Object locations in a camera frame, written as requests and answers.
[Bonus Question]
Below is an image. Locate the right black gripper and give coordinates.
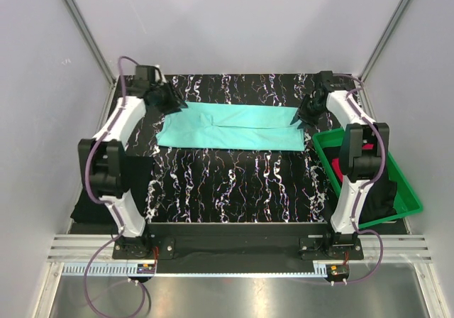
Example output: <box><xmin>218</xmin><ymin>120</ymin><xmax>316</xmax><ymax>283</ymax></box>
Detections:
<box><xmin>290</xmin><ymin>94</ymin><xmax>325</xmax><ymax>130</ymax></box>

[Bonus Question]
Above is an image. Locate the turquoise t shirt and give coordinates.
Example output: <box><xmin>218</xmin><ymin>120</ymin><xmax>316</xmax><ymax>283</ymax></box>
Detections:
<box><xmin>156</xmin><ymin>102</ymin><xmax>304</xmax><ymax>151</ymax></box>

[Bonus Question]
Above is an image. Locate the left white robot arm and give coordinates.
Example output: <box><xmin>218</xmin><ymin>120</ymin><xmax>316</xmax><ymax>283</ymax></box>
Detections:
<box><xmin>78</xmin><ymin>82</ymin><xmax>187</xmax><ymax>258</ymax></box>

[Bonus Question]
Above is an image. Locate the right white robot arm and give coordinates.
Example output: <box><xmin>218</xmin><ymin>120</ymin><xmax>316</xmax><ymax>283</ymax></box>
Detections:
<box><xmin>292</xmin><ymin>89</ymin><xmax>389</xmax><ymax>259</ymax></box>

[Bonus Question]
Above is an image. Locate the red t shirt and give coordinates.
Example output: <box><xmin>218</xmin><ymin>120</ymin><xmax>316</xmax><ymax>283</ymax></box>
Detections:
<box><xmin>331</xmin><ymin>142</ymin><xmax>377</xmax><ymax>182</ymax></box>

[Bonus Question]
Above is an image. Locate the folded black t shirt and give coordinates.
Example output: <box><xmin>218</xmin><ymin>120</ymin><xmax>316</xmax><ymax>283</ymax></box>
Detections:
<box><xmin>70</xmin><ymin>156</ymin><xmax>155</xmax><ymax>225</ymax></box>

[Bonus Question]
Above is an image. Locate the black t shirt in bin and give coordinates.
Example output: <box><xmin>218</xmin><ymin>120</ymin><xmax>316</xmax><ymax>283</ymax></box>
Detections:
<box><xmin>322</xmin><ymin>146</ymin><xmax>397</xmax><ymax>224</ymax></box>

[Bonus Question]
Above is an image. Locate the green plastic bin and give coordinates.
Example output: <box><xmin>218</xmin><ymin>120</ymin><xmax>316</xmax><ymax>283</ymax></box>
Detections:
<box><xmin>313</xmin><ymin>128</ymin><xmax>423</xmax><ymax>229</ymax></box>

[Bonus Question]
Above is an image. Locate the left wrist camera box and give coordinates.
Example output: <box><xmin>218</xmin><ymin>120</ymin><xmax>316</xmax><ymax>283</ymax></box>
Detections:
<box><xmin>132</xmin><ymin>65</ymin><xmax>167</xmax><ymax>89</ymax></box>

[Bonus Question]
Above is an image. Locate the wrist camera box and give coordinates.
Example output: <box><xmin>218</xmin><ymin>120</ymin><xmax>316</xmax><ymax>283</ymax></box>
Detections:
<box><xmin>132</xmin><ymin>65</ymin><xmax>167</xmax><ymax>89</ymax></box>
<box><xmin>314</xmin><ymin>70</ymin><xmax>354</xmax><ymax>92</ymax></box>

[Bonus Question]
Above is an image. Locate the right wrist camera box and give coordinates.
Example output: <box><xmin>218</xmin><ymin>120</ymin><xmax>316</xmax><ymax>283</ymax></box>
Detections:
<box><xmin>314</xmin><ymin>70</ymin><xmax>354</xmax><ymax>92</ymax></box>

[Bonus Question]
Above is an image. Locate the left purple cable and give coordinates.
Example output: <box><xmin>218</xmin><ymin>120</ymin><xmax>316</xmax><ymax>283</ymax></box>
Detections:
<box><xmin>82</xmin><ymin>55</ymin><xmax>153</xmax><ymax>317</ymax></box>

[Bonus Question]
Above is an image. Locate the purple cable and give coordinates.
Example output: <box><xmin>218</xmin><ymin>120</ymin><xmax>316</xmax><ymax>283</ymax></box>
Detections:
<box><xmin>82</xmin><ymin>55</ymin><xmax>153</xmax><ymax>317</ymax></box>
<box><xmin>294</xmin><ymin>73</ymin><xmax>386</xmax><ymax>285</ymax></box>

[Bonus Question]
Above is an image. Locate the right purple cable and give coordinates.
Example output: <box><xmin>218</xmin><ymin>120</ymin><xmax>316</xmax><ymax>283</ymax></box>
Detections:
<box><xmin>294</xmin><ymin>73</ymin><xmax>386</xmax><ymax>285</ymax></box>

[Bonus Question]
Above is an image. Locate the left aluminium corner post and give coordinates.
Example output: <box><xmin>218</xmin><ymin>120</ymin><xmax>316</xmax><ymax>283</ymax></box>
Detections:
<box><xmin>49</xmin><ymin>0</ymin><xmax>118</xmax><ymax>87</ymax></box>

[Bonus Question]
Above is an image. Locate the aluminium corner post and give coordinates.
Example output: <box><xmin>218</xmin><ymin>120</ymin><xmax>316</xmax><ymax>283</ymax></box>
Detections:
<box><xmin>49</xmin><ymin>0</ymin><xmax>118</xmax><ymax>87</ymax></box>
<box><xmin>358</xmin><ymin>0</ymin><xmax>426</xmax><ymax>84</ymax></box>

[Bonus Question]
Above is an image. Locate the aluminium frame rail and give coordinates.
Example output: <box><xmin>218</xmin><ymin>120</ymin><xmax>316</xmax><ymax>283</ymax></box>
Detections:
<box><xmin>47</xmin><ymin>234</ymin><xmax>432</xmax><ymax>278</ymax></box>

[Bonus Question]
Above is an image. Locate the right aluminium corner post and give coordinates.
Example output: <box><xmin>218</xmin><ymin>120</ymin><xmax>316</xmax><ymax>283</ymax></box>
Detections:
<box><xmin>358</xmin><ymin>0</ymin><xmax>426</xmax><ymax>84</ymax></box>

